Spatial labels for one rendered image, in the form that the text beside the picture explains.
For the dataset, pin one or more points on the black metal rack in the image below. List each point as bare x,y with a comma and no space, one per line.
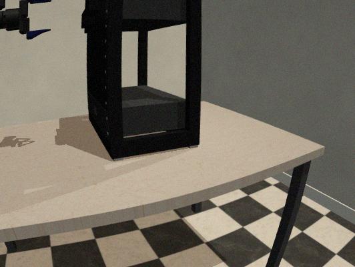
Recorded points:
145,109

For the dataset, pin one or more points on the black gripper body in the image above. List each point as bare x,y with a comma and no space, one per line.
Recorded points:
17,17

